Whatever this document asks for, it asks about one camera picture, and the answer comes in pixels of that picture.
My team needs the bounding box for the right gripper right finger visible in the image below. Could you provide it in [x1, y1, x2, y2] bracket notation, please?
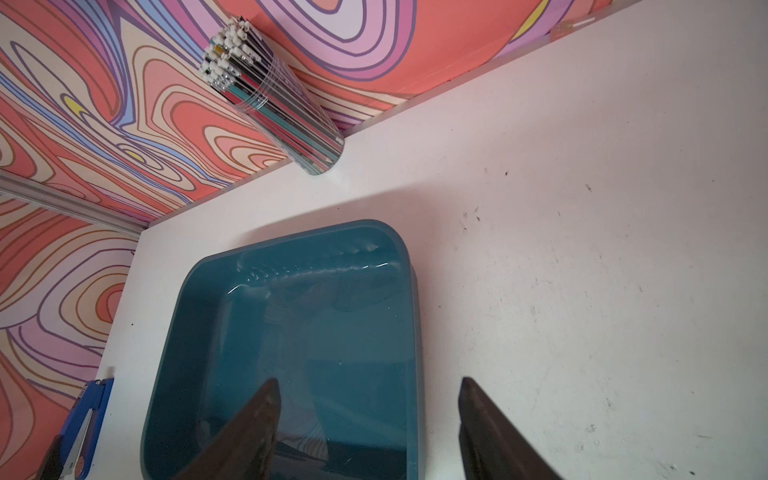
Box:
[458, 377, 560, 480]

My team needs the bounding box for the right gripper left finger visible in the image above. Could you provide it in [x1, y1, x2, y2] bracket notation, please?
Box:
[175, 378, 281, 479]

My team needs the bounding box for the teal plastic storage box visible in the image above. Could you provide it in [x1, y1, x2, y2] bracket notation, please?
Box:
[141, 220, 424, 479]

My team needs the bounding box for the clear cup of pencils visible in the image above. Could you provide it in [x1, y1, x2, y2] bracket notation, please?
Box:
[198, 17, 345, 176]

